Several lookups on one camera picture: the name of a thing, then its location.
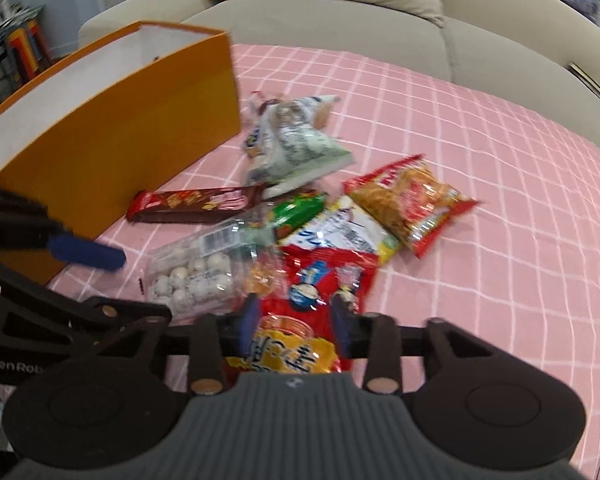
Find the white and blue snack packet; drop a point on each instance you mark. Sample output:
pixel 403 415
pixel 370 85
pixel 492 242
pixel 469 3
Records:
pixel 340 232

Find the red fries snack bag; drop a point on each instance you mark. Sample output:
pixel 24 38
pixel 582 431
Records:
pixel 415 205

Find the small clear-wrapped snack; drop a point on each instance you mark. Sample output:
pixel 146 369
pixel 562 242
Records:
pixel 261 280

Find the beige sofa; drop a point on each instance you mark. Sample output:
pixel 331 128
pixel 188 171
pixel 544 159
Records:
pixel 380 45

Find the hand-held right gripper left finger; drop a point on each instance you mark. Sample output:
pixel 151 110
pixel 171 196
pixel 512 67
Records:
pixel 250 322

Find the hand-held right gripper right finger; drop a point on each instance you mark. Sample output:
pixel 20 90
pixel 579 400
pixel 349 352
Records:
pixel 341 327

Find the white puffy snack bag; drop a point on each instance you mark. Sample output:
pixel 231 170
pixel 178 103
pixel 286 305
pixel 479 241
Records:
pixel 300 152

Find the green snack packet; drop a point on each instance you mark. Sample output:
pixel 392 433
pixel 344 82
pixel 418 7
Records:
pixel 300 212

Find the brown biscuit packet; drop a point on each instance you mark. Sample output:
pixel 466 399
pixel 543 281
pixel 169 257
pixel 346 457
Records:
pixel 195 202

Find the orange cardboard box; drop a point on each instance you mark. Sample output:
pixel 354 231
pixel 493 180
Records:
pixel 130 125

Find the pink checked blanket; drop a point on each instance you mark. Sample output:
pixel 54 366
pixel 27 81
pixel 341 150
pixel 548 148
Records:
pixel 480 185

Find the clear pack of white balls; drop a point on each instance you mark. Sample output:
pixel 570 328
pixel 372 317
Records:
pixel 200 270

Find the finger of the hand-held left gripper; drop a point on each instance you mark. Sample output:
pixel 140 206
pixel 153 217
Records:
pixel 87 253
pixel 45 300

